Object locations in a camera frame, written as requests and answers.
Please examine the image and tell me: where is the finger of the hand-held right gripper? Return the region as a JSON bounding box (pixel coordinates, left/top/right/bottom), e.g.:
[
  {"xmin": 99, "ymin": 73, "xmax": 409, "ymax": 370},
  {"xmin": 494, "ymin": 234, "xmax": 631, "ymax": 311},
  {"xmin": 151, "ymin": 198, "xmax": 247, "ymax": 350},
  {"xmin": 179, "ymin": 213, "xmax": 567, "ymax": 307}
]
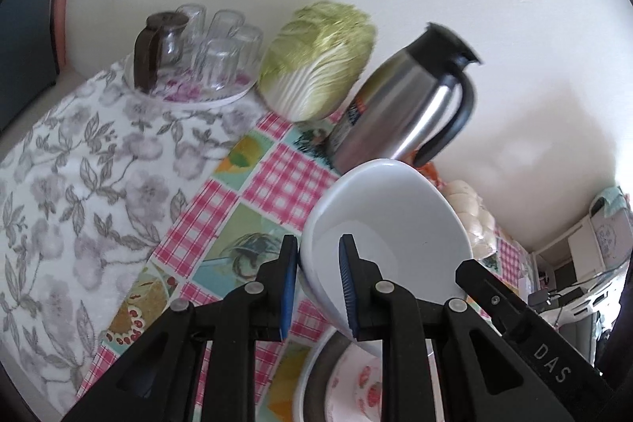
[{"xmin": 455, "ymin": 257, "xmax": 538, "ymax": 340}]

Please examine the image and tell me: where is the brown-lidded glass pitcher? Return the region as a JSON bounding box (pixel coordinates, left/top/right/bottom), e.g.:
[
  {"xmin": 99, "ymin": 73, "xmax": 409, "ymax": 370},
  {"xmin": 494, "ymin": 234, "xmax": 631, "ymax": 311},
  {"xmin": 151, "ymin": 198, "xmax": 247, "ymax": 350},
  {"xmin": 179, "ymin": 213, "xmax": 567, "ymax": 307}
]
[{"xmin": 133, "ymin": 10, "xmax": 191, "ymax": 95}]

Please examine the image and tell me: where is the napa cabbage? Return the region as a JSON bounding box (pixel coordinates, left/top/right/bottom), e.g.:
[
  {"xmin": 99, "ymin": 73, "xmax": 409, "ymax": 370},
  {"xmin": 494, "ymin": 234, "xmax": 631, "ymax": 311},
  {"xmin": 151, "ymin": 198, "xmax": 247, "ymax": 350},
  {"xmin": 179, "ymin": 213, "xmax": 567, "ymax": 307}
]
[{"xmin": 257, "ymin": 2, "xmax": 377, "ymax": 122}]

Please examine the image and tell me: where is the white round tray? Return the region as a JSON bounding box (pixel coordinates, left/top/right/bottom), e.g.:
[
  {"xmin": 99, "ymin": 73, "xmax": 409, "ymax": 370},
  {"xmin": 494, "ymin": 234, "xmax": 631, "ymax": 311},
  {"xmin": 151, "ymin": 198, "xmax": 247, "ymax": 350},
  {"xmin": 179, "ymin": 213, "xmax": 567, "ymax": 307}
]
[{"xmin": 123, "ymin": 51, "xmax": 259, "ymax": 109}]

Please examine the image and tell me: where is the white cabinet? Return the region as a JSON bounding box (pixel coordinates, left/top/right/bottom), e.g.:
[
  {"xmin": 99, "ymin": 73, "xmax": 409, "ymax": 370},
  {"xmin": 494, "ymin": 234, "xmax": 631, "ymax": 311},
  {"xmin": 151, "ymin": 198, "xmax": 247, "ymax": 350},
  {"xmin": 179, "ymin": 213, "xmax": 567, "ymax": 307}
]
[{"xmin": 530, "ymin": 204, "xmax": 633, "ymax": 289}]

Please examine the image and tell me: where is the stainless steel thermos jug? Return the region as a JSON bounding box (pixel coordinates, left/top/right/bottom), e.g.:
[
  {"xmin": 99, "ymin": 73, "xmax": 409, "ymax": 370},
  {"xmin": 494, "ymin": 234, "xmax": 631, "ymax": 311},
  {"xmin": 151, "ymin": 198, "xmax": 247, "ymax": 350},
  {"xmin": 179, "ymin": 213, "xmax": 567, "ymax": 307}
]
[{"xmin": 326, "ymin": 23, "xmax": 483, "ymax": 176}]

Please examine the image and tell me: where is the teal cloth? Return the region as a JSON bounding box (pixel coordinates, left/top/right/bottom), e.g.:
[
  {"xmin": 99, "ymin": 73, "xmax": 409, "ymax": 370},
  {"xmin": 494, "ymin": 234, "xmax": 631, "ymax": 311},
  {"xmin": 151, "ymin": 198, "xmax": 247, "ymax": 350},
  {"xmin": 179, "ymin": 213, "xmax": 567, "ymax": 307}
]
[{"xmin": 588, "ymin": 186, "xmax": 630, "ymax": 216}]

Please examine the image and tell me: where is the grey floral cloth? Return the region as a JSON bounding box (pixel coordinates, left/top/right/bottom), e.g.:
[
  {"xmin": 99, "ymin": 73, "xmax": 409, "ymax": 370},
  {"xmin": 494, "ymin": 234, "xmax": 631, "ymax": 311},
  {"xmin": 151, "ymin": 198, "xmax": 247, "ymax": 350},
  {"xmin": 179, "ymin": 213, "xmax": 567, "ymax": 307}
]
[{"xmin": 0, "ymin": 57, "xmax": 264, "ymax": 399}]

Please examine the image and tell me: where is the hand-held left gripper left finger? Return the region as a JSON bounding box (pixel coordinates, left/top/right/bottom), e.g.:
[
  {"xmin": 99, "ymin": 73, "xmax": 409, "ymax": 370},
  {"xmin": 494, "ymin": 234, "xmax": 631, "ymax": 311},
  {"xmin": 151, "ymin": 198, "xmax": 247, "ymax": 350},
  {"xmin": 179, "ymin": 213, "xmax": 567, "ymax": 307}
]
[{"xmin": 62, "ymin": 234, "xmax": 300, "ymax": 422}]

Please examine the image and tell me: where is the bag of white buns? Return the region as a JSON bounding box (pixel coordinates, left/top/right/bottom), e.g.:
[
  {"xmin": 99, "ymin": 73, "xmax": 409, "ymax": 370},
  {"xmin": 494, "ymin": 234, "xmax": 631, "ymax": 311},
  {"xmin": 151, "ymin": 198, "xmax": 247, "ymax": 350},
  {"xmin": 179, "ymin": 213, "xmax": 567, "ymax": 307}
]
[{"xmin": 442, "ymin": 179, "xmax": 501, "ymax": 261}]

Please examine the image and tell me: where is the orange snack packet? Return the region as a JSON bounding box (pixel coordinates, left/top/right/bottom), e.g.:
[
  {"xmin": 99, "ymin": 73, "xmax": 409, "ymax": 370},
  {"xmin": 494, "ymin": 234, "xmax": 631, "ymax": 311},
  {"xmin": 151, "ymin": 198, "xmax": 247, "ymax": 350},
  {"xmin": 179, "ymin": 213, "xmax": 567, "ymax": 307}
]
[{"xmin": 414, "ymin": 161, "xmax": 442, "ymax": 185}]

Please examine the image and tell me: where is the pink floral plate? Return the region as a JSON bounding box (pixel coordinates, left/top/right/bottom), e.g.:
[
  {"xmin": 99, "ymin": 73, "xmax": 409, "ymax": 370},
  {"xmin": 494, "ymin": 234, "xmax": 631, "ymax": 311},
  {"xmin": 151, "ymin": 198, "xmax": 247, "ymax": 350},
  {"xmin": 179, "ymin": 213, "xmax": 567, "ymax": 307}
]
[{"xmin": 326, "ymin": 345, "xmax": 387, "ymax": 422}]

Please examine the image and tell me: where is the pink checked tablecloth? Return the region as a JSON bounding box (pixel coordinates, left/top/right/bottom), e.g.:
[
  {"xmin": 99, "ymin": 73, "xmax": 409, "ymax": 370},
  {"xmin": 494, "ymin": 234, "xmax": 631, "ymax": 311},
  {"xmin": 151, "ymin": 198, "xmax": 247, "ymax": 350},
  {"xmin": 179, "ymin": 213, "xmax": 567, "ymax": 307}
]
[{"xmin": 76, "ymin": 110, "xmax": 537, "ymax": 422}]

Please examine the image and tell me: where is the white square bowl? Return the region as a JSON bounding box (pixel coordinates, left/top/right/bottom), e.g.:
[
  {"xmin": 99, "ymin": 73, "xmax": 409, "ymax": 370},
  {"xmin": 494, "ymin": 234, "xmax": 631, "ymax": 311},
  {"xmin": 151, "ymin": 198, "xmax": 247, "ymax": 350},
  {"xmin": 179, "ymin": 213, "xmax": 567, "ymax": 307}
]
[{"xmin": 300, "ymin": 158, "xmax": 474, "ymax": 344}]

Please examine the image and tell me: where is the clear drinking glass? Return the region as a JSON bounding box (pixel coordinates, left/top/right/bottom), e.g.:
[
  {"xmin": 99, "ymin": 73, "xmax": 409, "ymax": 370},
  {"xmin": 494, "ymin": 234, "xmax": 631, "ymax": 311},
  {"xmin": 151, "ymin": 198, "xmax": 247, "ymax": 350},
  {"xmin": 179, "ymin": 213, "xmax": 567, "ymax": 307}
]
[
  {"xmin": 231, "ymin": 25, "xmax": 264, "ymax": 73},
  {"xmin": 194, "ymin": 37, "xmax": 234, "ymax": 89},
  {"xmin": 208, "ymin": 9, "xmax": 243, "ymax": 52},
  {"xmin": 175, "ymin": 3, "xmax": 207, "ymax": 53}
]

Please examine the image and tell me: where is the dark blue panel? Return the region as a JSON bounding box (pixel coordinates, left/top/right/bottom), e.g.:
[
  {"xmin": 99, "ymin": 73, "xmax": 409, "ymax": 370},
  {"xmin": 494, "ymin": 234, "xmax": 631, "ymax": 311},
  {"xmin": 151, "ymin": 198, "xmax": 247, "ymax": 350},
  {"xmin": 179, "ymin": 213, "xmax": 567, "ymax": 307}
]
[{"xmin": 0, "ymin": 0, "xmax": 66, "ymax": 129}]

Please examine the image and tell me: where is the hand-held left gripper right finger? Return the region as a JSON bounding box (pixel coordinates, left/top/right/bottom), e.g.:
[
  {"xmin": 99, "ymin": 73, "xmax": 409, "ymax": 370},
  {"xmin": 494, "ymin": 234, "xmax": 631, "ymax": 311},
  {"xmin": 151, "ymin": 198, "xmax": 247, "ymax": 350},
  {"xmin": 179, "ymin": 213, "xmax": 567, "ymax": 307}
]
[{"xmin": 337, "ymin": 233, "xmax": 561, "ymax": 422}]

